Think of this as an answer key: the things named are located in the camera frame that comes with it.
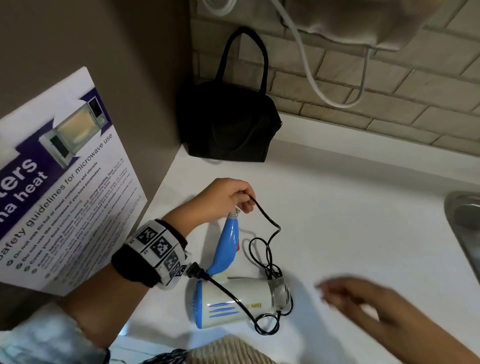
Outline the person's right hand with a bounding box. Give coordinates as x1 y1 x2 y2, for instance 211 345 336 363
314 276 451 364

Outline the person's left hand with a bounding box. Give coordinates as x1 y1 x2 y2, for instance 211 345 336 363
163 178 257 240

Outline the black power cord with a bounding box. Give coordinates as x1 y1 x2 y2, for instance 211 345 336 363
186 193 294 337

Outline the black fabric bag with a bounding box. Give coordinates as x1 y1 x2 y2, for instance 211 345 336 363
176 26 283 163

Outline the white and blue hair dryer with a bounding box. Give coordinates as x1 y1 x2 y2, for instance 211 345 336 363
186 208 294 331

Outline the person's left forearm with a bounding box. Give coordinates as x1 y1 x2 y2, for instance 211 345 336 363
58 262 158 350

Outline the person's right forearm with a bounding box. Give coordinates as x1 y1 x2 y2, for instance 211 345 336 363
419 329 480 364

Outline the person's light left sleeve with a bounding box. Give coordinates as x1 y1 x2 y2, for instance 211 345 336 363
0 301 112 364

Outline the stainless steel hand dryer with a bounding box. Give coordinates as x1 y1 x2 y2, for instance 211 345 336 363
279 0 445 52

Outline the left black wristband with markers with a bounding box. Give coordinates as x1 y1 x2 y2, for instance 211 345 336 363
111 219 188 292

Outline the white and purple microwave poster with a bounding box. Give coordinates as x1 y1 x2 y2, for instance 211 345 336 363
0 66 148 297

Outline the beige knit garment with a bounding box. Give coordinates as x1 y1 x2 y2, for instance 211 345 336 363
185 334 278 364

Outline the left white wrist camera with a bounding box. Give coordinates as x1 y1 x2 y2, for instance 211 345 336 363
155 258 188 292

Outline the white cable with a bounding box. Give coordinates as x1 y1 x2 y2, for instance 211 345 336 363
196 0 373 110

